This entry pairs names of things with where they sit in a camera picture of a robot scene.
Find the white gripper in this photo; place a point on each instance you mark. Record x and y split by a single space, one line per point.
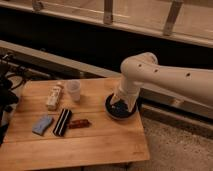
128 91

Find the white ceramic cup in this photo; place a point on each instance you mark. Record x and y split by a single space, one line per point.
74 89

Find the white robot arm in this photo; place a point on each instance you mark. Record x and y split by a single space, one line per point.
138 70

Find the dark round bowl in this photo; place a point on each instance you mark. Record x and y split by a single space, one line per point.
121 113

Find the red brown snack bar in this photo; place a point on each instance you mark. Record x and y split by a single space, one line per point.
81 123

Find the black white striped box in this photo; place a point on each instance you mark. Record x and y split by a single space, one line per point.
60 127

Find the blue sponge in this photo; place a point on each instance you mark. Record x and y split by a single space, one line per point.
42 124

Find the metal window rail frame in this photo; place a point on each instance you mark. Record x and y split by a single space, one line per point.
188 21

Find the black equipment with cables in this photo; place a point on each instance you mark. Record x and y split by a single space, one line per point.
7 97

